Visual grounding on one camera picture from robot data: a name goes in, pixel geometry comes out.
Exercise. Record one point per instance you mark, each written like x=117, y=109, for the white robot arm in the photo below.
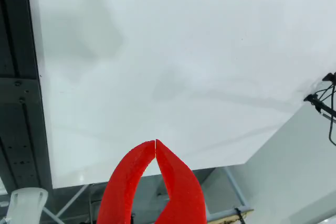
x=25, y=205

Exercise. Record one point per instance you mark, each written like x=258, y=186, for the wooden board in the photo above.
x=228, y=217

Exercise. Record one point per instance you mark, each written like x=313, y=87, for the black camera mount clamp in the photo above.
x=316, y=101

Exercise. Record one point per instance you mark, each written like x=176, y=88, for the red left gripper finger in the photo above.
x=123, y=182

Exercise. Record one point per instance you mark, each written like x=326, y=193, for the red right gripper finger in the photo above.
x=183, y=190

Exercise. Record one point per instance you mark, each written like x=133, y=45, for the black aluminium rail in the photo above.
x=18, y=37

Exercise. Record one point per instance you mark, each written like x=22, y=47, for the black bracket plate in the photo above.
x=30, y=90

